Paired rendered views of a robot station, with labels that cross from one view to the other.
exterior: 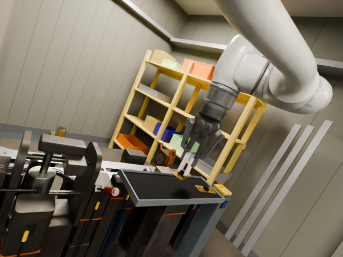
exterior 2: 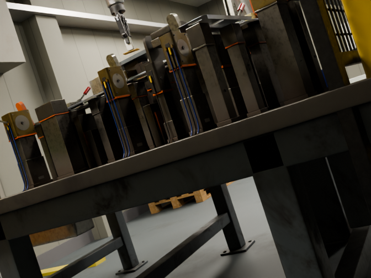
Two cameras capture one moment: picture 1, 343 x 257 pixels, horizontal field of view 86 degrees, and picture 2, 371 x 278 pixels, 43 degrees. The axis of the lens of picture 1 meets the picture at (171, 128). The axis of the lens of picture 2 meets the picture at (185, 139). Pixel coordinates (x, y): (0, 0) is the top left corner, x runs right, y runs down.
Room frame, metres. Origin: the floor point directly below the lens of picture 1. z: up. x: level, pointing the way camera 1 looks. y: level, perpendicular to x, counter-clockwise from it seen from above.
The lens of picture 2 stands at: (1.01, 2.25, 0.70)
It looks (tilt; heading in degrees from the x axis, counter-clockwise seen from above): 0 degrees down; 256
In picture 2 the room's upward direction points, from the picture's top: 18 degrees counter-clockwise
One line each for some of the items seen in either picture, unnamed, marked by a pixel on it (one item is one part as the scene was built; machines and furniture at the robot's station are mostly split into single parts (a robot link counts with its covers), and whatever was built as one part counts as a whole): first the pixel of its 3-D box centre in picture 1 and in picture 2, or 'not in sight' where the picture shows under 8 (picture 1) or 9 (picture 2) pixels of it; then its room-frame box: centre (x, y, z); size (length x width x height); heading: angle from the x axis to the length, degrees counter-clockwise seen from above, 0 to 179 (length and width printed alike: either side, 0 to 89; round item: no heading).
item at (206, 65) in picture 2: not in sight; (213, 74); (0.58, 1.01, 0.84); 0.05 x 0.05 x 0.29; 39
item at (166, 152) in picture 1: (156, 174); (24, 150); (1.21, -0.04, 0.88); 0.14 x 0.09 x 0.36; 39
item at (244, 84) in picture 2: not in sight; (243, 69); (0.44, 0.90, 0.84); 0.05 x 0.05 x 0.29; 39
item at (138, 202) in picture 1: (177, 187); (134, 60); (0.57, -0.10, 1.16); 0.37 x 0.14 x 0.02; 129
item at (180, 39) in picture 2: not in sight; (185, 84); (0.59, 0.75, 0.87); 0.12 x 0.07 x 0.35; 39
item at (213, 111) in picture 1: (209, 119); (118, 14); (0.57, -0.09, 1.40); 0.08 x 0.07 x 0.09; 64
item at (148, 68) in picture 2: not in sight; (164, 102); (0.65, 0.62, 0.84); 0.10 x 0.05 x 0.29; 39
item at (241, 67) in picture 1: (241, 65); not in sight; (0.57, -0.11, 1.58); 0.13 x 0.11 x 0.16; 72
